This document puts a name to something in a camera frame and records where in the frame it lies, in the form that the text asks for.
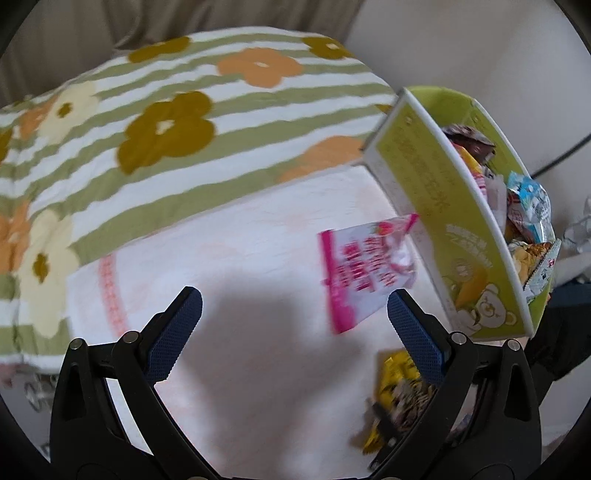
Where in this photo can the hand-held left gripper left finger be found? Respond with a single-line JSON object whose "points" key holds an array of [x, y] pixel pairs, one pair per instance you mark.
{"points": [[175, 332]]}

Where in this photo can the pink white snack packet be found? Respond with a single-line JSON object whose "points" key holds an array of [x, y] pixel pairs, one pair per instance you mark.
{"points": [[364, 272]]}

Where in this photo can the crumpled clear plastic bags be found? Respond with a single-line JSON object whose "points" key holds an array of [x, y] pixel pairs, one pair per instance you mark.
{"points": [[32, 392]]}

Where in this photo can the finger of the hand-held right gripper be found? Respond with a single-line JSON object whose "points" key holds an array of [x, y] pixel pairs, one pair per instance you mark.
{"points": [[385, 422]]}

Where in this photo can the dark cloth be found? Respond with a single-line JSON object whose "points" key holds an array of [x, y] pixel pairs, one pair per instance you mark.
{"points": [[563, 341]]}

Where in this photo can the yellow sunflower seed packet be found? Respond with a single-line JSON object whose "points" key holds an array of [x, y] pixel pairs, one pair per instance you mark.
{"points": [[401, 374]]}

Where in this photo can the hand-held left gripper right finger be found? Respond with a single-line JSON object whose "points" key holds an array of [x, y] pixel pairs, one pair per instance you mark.
{"points": [[415, 332]]}

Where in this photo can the heap of assorted snack packets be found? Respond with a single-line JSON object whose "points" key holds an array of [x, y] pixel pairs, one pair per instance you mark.
{"points": [[526, 207]]}

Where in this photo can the green cardboard box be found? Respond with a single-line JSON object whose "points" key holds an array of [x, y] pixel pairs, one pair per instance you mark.
{"points": [[429, 194]]}

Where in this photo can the white towel with pink stripe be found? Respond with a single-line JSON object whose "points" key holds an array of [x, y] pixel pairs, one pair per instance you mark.
{"points": [[254, 258]]}

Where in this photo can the green striped floral blanket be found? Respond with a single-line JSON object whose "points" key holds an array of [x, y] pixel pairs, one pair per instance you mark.
{"points": [[161, 129]]}

